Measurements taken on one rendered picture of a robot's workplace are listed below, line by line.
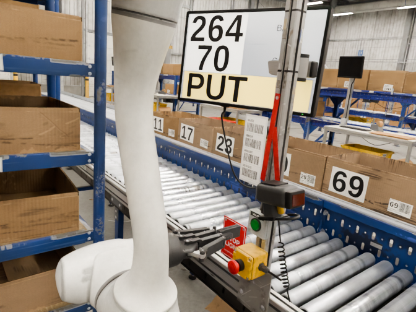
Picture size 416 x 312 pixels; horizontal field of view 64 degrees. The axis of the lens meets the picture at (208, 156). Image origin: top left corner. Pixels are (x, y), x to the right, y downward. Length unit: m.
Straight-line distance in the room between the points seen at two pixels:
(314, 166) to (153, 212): 1.13
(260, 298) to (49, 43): 0.85
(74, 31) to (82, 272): 0.50
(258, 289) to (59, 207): 0.59
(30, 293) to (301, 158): 1.18
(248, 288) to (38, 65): 0.81
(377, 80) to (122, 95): 6.06
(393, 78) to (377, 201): 5.02
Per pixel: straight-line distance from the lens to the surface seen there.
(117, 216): 1.89
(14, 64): 0.77
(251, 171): 0.97
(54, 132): 0.83
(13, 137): 0.82
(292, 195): 0.81
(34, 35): 0.81
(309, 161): 1.57
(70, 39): 0.82
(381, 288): 1.23
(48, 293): 0.98
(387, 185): 1.42
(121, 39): 0.53
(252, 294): 1.07
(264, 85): 1.04
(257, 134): 0.94
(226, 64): 1.11
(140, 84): 0.53
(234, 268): 0.94
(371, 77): 6.52
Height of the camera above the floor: 1.33
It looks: 13 degrees down
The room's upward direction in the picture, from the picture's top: 5 degrees clockwise
